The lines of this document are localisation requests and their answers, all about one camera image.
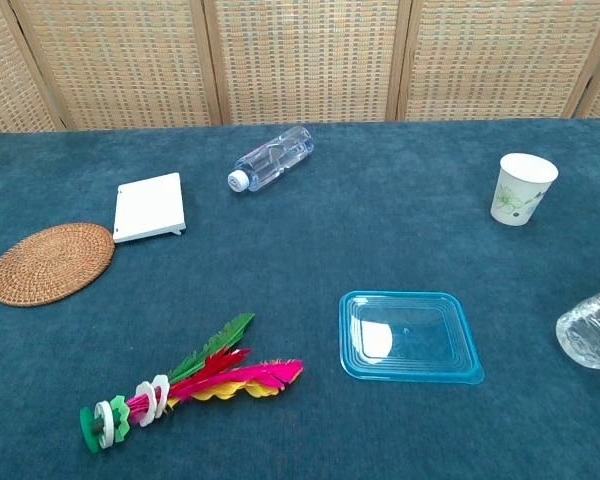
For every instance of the white paper cup floral print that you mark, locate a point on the white paper cup floral print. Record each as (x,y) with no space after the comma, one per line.
(522,192)

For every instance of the round woven rattan coaster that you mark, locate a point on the round woven rattan coaster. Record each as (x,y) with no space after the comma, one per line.
(50,265)

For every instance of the clear water bottle white cap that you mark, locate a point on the clear water bottle white cap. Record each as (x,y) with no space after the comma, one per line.
(275,157)

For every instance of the blue clear plastic lid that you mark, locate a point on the blue clear plastic lid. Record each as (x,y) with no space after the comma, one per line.
(410,340)

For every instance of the white flat plastic box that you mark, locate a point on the white flat plastic box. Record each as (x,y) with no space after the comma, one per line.
(150,207)

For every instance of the colourful feather shuttlecock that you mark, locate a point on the colourful feather shuttlecock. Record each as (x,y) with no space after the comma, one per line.
(215,377)

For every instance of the large crumpled clear plastic bottle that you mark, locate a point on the large crumpled clear plastic bottle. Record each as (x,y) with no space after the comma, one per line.
(592,330)

